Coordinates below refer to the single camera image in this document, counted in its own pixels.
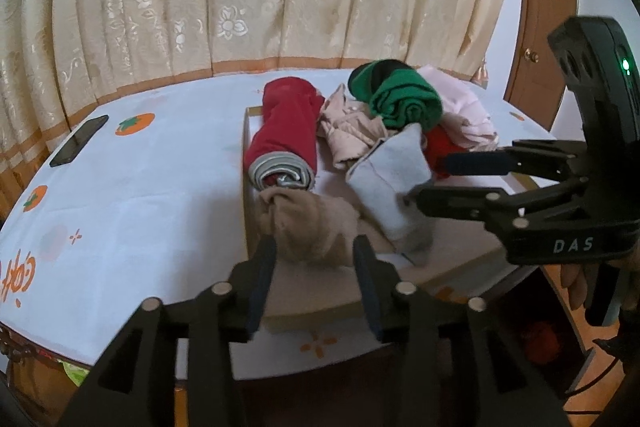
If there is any white orange-print tablecloth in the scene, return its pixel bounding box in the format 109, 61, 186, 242
0, 67, 561, 380

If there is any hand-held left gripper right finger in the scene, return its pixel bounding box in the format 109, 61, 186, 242
351, 233, 572, 427

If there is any red underwear grey waistband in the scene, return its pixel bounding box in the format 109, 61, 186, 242
243, 78, 326, 194

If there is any wooden door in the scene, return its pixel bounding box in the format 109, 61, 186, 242
502, 0, 581, 132

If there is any pink underwear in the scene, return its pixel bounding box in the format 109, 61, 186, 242
415, 64, 501, 152

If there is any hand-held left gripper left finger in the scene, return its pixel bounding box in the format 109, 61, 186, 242
54, 234, 278, 427

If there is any beige curtain tassel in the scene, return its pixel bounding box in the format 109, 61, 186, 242
472, 56, 493, 85

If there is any black cable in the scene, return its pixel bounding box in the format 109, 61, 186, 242
562, 338, 632, 405

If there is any green underwear black waistband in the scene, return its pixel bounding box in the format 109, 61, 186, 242
347, 61, 445, 132

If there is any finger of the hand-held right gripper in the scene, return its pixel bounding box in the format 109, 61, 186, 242
441, 138, 592, 184
402, 176, 590, 229

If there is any pale underwear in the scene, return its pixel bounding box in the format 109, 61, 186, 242
316, 83, 396, 172

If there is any black smartphone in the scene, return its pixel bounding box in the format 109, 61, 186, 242
49, 115, 110, 168

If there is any light grey underwear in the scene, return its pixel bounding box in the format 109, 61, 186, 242
345, 123, 436, 267

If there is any light wooden tray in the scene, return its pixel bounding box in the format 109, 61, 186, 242
241, 104, 543, 333

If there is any orange-red underwear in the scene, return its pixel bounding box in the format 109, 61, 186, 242
517, 322, 558, 365

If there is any person's right hand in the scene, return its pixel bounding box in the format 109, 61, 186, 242
560, 262, 596, 313

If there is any small red underwear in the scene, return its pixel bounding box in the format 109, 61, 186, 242
422, 124, 468, 180

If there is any beige underwear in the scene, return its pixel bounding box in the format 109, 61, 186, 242
256, 188, 362, 269

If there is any brown wooden table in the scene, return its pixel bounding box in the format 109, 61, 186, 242
0, 257, 616, 427

